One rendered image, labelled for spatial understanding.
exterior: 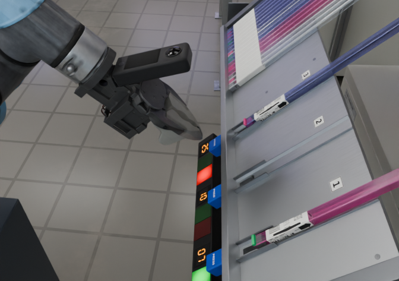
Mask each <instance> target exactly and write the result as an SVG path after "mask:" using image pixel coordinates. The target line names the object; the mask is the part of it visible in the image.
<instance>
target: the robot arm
mask: <svg viewBox="0 0 399 281"><path fill-rule="evenodd" d="M115 57H116V52H115V51H114V50H113V49H111V48H110V47H107V43H106V42H105V41H104V40H102V39H101V38H100V37H99V36H98V35H96V34H95V33H93V32H92V31H91V30H90V29H89V28H87V27H86V26H84V25H83V24H81V23H80V22H79V21H78V20H76V19H75V18H74V17H73V16H71V15H70V14H69V13H67V12H66V11H65V10H64V9H63V8H61V7H60V6H59V5H58V4H56V3H55V2H53V1H52V0H0V125H1V123H2V122H3V120H4V119H5V115H6V111H7V106H6V103H5V100H6V99H7V98H8V96H9V95H10V94H11V93H12V92H13V91H14V90H15V89H16V88H18V87H19V86H20V84H21V83H22V82H23V80H24V79H25V77H26V76H27V75H28V74H29V73H30V72H31V70H32V69H33V68H34V67H35V66H36V65H37V64H38V63H39V62H40V61H41V60H42V61H43V62H45V63H47V64H48V65H49V66H51V67H52V68H54V69H56V70H57V71H59V72H60V73H61V74H63V75H64V76H66V77H67V78H69V79H70V80H71V81H73V82H74V83H76V84H77V83H78V85H79V86H78V87H77V88H76V89H75V92H74V93H75V94H76V95H77V96H79V97H80V98H82V97H83V96H84V95H85V94H88V95H90V96H91V97H92V98H94V99H96V100H97V101H98V102H100V103H101V104H103V106H102V109H104V113H103V111H102V109H101V112H102V114H103V115H104V116H105V118H104V121H103V122H104V123H105V124H107V125H108V126H110V127H112V128H113V129H114V130H116V131H117V132H119V133H121V134H122V135H124V136H125V137H126V138H128V139H131V138H132V137H133V136H134V135H136V134H139V133H141V132H142V131H144V130H145V129H146V128H147V124H148V123H149V122H150V121H151V122H152V123H153V125H154V126H155V127H156V128H157V129H159V130H160V131H161V133H160V137H159V142H160V143H161V144H163V145H170V144H173V143H175V142H177V141H180V140H183V139H185V138H186V139H190V140H201V139H202V136H203V134H202V131H201V128H200V125H199V124H198V122H197V120H196V119H195V117H194V116H193V114H192V113H191V111H190V110H189V109H188V108H187V107H186V104H185V102H184V101H183V100H182V99H181V98H180V97H179V95H178V94H177V93H176V92H175V91H174V89H172V88H171V87H170V86H169V85H167V84H166V83H165V82H163V81H162V80H160V79H159V78H162V77H167V76H171V75H176V74H181V73H185V72H188V71H189V70H190V69H191V61H192V51H191V48H190V45H189V44H188V43H186V42H185V43H180V44H177V45H172V46H166V47H163V48H158V49H154V50H149V51H146V52H141V53H136V54H133V55H128V56H123V57H120V58H118V60H117V62H116V65H113V62H114V60H115ZM104 107H105V108H104ZM110 111H111V112H110ZM109 114H110V115H109Z"/></svg>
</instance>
